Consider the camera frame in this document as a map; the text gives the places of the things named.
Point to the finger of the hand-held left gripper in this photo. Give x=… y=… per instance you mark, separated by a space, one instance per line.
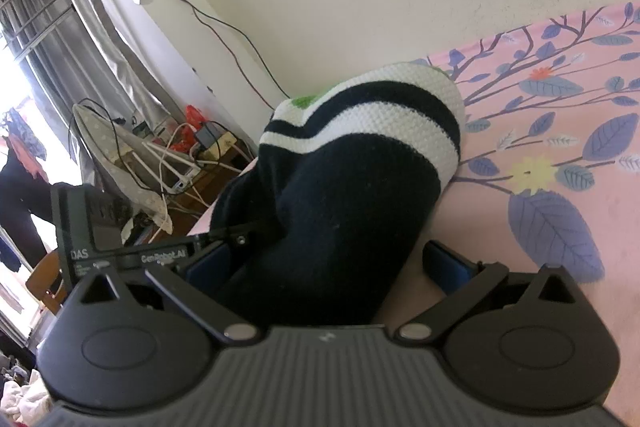
x=225 y=234

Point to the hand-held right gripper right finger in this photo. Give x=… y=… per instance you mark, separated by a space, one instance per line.
x=445 y=264

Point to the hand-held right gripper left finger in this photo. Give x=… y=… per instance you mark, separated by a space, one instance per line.
x=210 y=264

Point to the dark striped knitted sweater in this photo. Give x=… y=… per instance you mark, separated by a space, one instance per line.
x=325 y=207

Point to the pile of clothes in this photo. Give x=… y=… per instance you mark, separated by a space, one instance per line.
x=25 y=402

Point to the wooden side table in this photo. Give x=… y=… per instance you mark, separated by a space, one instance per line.
x=215 y=187

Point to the pink printed bed sheet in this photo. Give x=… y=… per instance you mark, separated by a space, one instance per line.
x=480 y=227

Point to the wooden chair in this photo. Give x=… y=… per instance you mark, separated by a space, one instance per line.
x=42 y=279

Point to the dark hanging garment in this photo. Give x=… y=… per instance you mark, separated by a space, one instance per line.
x=20 y=207

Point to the grey dotted fabric board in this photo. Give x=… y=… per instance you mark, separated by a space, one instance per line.
x=100 y=132

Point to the black power adapter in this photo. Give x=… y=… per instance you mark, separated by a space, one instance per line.
x=209 y=134

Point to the red plastic bag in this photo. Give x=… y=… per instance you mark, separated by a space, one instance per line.
x=192 y=114

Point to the grey curtain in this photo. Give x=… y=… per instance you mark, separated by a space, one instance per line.
x=90 y=32

